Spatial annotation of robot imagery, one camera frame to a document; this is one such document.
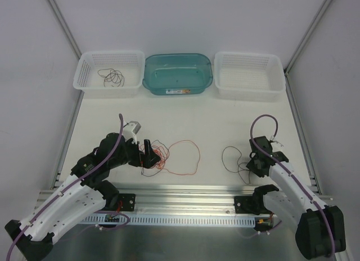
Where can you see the aluminium frame rail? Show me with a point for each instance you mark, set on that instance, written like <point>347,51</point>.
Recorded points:
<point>184,200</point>

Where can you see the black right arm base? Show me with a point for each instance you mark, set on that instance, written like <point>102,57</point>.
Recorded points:
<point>249,205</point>

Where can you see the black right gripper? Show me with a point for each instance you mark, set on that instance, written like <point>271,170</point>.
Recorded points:
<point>257,165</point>

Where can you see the right white mesh basket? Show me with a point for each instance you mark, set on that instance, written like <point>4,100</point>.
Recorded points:
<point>249,76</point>

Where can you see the left white mesh basket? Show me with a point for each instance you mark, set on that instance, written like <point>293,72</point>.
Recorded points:
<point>110,74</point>

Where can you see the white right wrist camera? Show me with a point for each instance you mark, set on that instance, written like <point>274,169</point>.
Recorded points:
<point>277,146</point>

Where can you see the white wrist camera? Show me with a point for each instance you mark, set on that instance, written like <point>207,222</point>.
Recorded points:
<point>277,146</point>
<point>130,130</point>

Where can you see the white mesh basket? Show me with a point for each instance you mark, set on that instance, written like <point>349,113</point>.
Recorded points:
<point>249,76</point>
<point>110,74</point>

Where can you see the white slotted cable duct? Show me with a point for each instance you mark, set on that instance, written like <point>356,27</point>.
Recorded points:
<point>172,220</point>

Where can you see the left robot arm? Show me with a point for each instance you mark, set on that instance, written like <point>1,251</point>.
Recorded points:
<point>85,191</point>

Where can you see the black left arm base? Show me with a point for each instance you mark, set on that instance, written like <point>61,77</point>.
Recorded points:
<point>121,202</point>

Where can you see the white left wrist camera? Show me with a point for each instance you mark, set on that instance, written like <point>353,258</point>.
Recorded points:
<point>130,130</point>

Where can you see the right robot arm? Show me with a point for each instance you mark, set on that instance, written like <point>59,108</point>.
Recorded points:
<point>318,227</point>

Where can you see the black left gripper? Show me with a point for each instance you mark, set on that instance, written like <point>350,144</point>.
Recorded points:
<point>142,157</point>

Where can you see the teal plastic tub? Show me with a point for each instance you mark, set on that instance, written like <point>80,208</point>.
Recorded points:
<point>177,74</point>

